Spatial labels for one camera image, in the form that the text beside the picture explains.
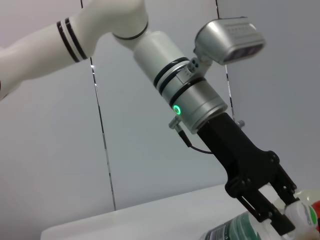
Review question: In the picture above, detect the clear green-label water bottle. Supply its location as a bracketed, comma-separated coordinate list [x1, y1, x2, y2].
[199, 197, 320, 240]

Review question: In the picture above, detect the pale green glass fruit plate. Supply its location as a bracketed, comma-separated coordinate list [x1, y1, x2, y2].
[296, 188, 320, 228]

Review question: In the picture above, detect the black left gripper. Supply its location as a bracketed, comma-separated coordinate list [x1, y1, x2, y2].
[196, 112, 301, 237]

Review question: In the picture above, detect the left gripper cable with plug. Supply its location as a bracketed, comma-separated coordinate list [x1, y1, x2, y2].
[168, 116, 214, 154]

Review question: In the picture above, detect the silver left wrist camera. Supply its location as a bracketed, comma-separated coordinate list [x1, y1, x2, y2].
[193, 16, 267, 67]

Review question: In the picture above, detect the red tomato toy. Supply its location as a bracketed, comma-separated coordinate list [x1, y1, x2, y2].
[312, 199, 320, 219]

